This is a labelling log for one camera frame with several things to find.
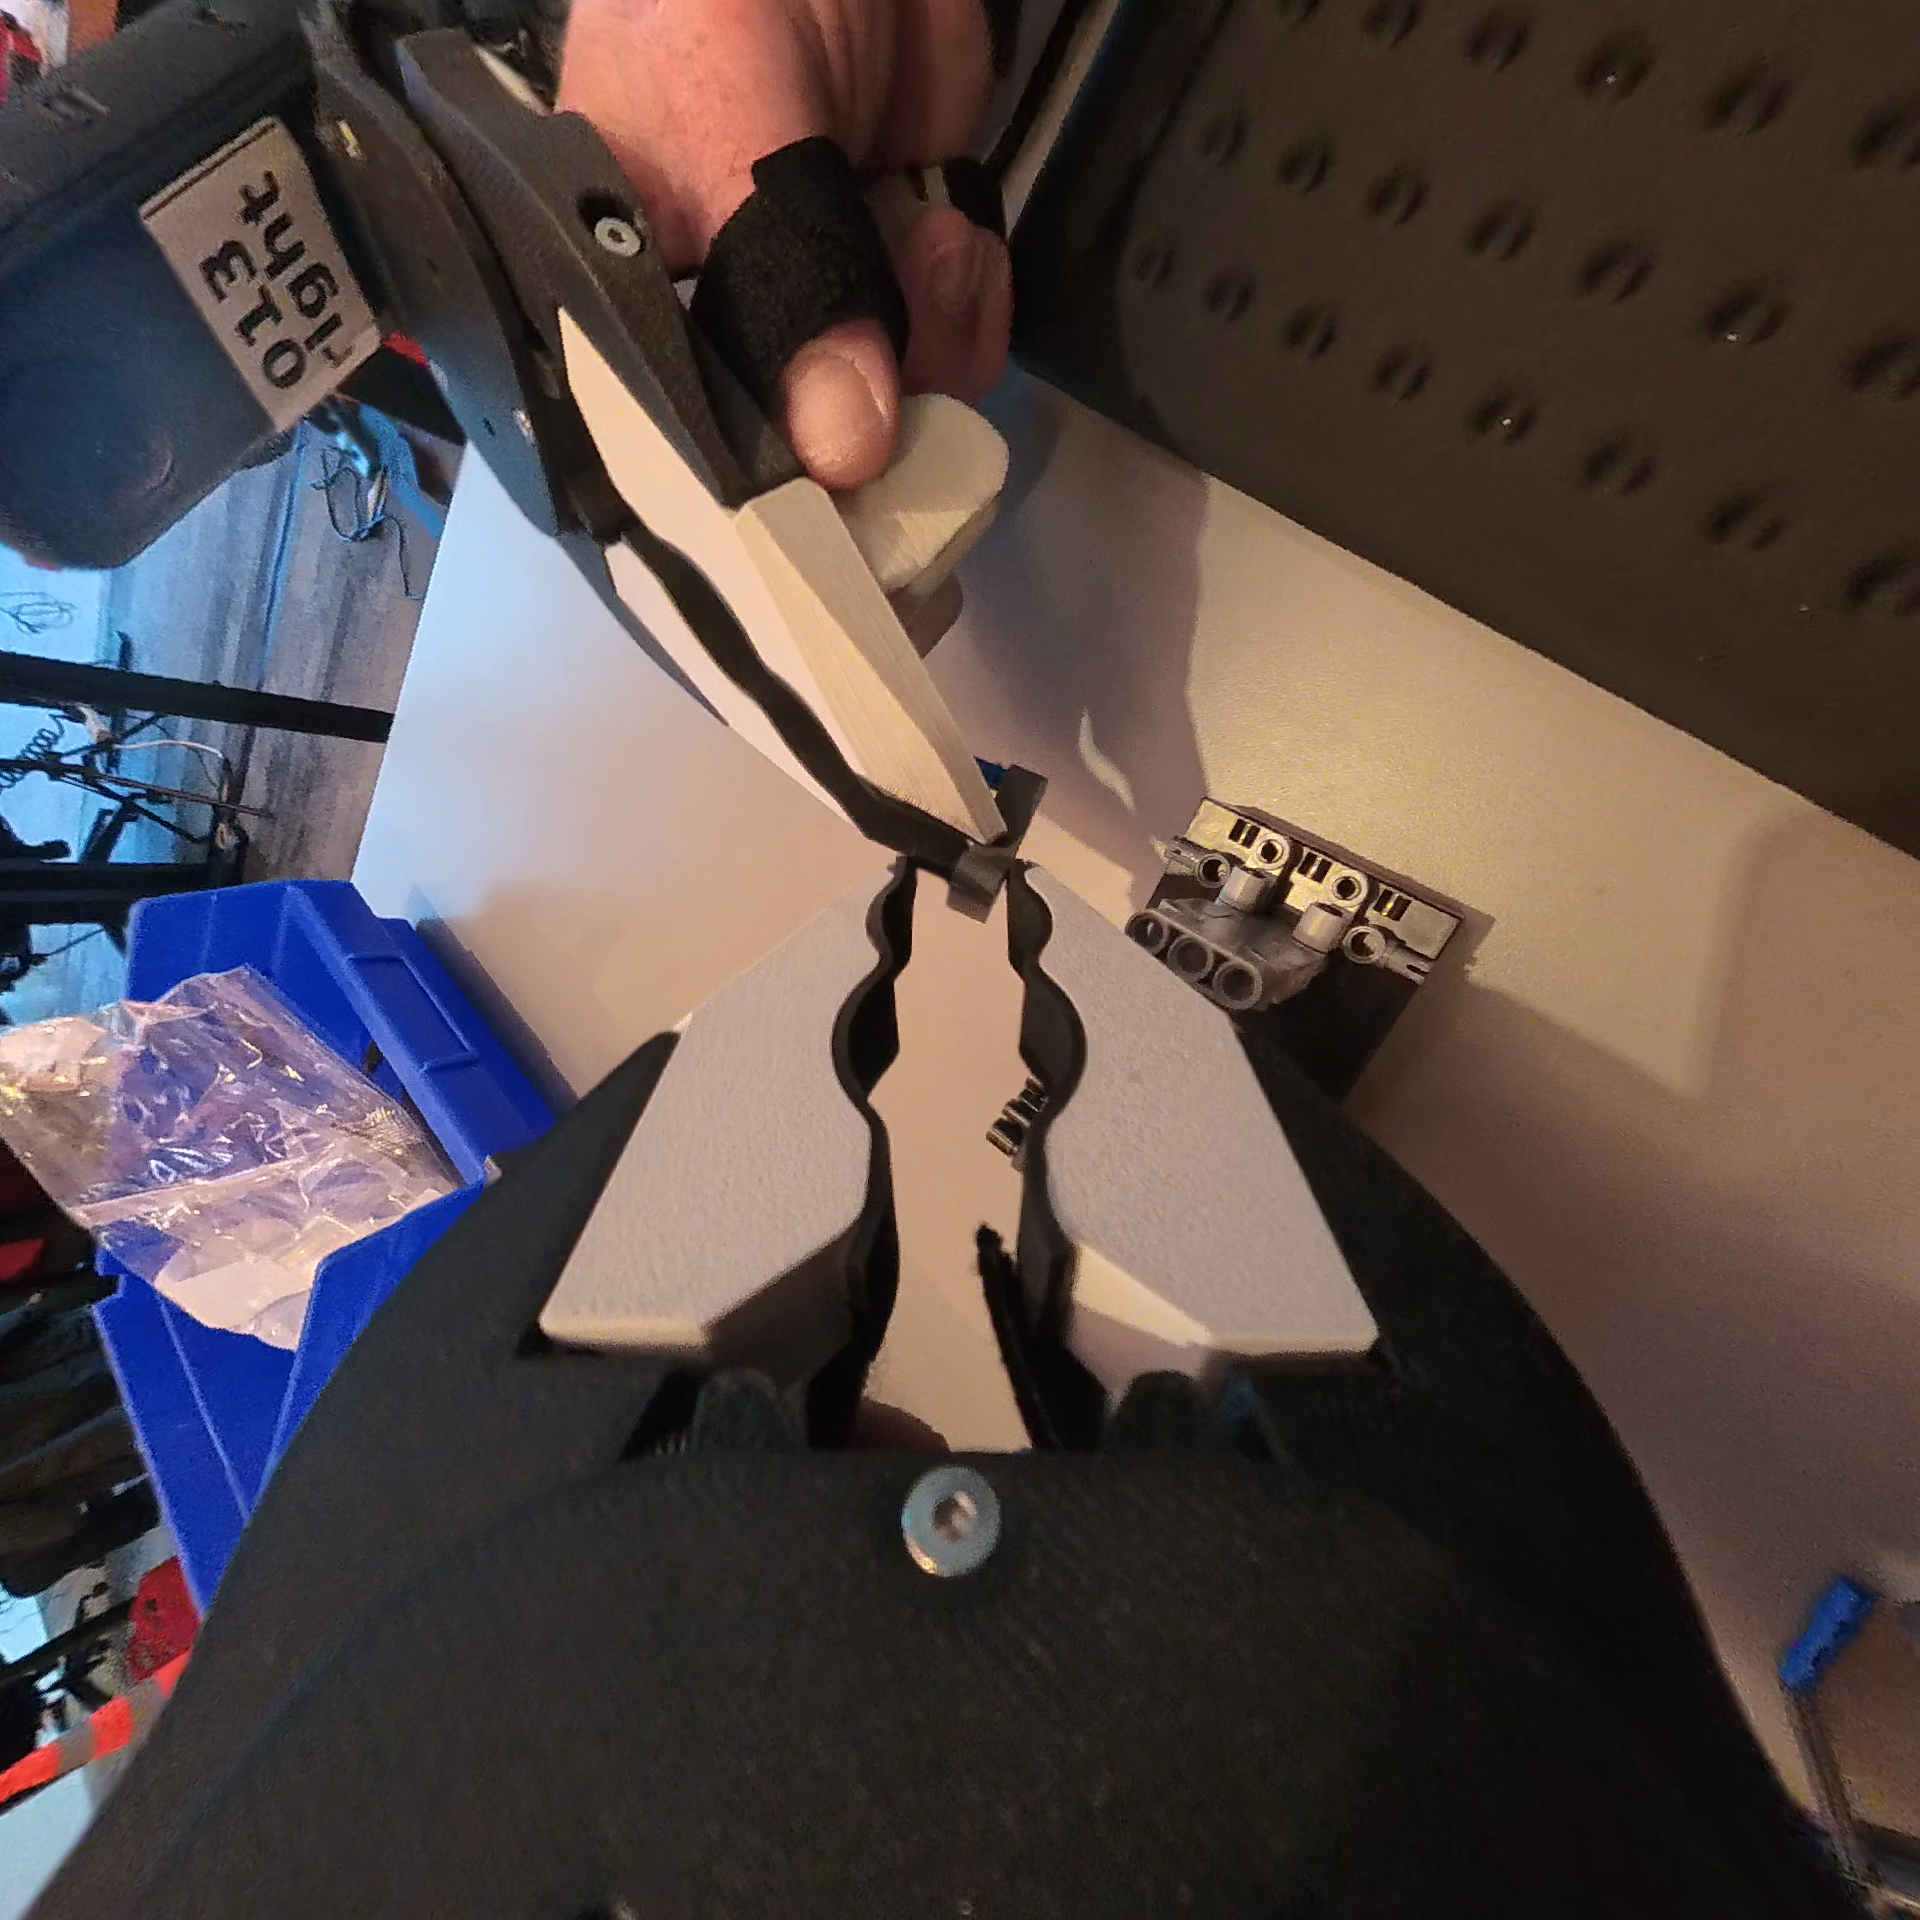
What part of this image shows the clear plastic parts bag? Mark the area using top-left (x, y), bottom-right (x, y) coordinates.
top-left (0, 966), bottom-right (459, 1353)

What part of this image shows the blue storage bin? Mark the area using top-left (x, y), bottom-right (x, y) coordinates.
top-left (92, 875), bottom-right (577, 1615)

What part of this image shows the pile of building pieces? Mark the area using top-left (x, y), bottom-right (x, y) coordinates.
top-left (1776, 1575), bottom-right (1920, 1892)

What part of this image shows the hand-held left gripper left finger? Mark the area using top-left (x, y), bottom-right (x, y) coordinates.
top-left (535, 869), bottom-right (923, 1450)

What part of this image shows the person's right hand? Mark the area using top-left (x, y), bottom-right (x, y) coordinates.
top-left (555, 0), bottom-right (1023, 491)

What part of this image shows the grey beam piece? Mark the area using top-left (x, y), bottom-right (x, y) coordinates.
top-left (945, 765), bottom-right (1046, 914)

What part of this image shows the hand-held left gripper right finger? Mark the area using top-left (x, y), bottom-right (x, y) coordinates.
top-left (1001, 869), bottom-right (1385, 1432)

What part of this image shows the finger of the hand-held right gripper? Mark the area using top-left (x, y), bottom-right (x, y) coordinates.
top-left (555, 302), bottom-right (1013, 842)
top-left (598, 523), bottom-right (977, 885)

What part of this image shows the grey beam and connector assembly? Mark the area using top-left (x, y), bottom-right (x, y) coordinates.
top-left (1129, 839), bottom-right (1387, 1013)

